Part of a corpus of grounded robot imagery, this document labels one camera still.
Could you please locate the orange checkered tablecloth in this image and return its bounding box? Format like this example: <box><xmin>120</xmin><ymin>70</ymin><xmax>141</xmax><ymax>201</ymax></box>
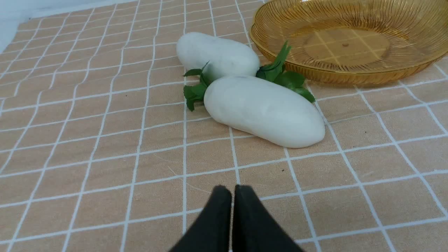
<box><xmin>0</xmin><ymin>0</ymin><xmax>447</xmax><ymax>252</ymax></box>

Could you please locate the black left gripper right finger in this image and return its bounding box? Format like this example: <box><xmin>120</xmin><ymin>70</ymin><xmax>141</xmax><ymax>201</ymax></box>
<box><xmin>232</xmin><ymin>185</ymin><xmax>303</xmax><ymax>252</ymax></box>

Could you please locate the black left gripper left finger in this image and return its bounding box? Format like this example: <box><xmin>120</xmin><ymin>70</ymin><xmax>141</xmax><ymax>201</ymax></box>
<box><xmin>170</xmin><ymin>185</ymin><xmax>232</xmax><ymax>252</ymax></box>

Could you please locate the white radish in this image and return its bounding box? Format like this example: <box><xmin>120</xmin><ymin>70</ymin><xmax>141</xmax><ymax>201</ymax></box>
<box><xmin>176</xmin><ymin>32</ymin><xmax>315</xmax><ymax>106</ymax></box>
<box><xmin>183</xmin><ymin>68</ymin><xmax>326</xmax><ymax>148</ymax></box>

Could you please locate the amber ribbed plastic plate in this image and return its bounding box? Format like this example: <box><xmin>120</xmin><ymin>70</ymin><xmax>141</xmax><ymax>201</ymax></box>
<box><xmin>249</xmin><ymin>0</ymin><xmax>448</xmax><ymax>87</ymax></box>

